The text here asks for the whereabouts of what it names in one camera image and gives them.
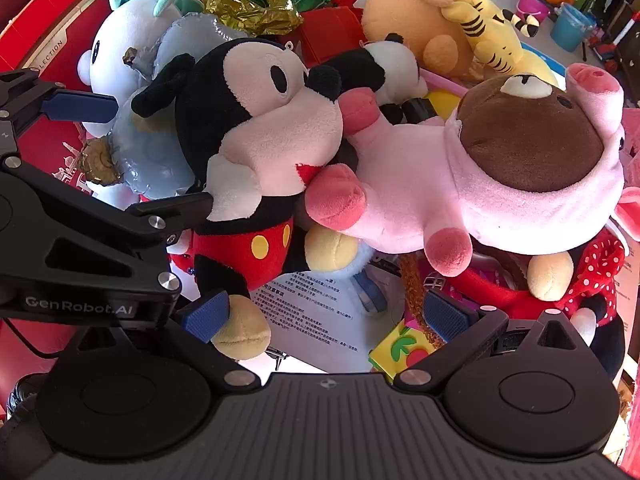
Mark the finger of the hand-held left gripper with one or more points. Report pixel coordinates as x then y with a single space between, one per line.
80 106
165 212

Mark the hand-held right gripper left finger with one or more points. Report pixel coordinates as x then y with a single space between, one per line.
205 317

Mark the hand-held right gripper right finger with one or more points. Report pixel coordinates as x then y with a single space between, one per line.
445 317

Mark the red cardboard box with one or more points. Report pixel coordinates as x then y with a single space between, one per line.
75 75

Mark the white unicorn plush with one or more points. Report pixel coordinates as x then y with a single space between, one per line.
115 35

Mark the black mouse plush red shorts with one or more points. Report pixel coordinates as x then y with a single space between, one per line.
215 110

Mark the brown glitter ribbon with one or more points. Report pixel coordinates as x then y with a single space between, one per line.
411 285

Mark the yellow fruit print toy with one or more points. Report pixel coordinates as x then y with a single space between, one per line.
395 350

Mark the crumpled gold foil piece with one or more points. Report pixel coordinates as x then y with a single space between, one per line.
100 162

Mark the white printed instruction sheet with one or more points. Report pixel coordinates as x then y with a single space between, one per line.
320 330

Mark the mouse plush red polka-dot dress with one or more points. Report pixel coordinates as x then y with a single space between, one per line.
600 270

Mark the yellow ball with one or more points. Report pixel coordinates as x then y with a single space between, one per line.
447 105

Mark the black and white panda plush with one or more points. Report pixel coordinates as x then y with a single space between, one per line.
395 67

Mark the pink printed plastic bag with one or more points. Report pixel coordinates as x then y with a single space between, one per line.
631 130

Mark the yellow striped tiger plush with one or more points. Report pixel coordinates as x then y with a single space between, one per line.
487 35

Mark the blue plastic bucket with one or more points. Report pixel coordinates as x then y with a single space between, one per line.
570 30

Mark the pink plastic bucket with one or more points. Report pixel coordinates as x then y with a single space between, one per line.
531 10

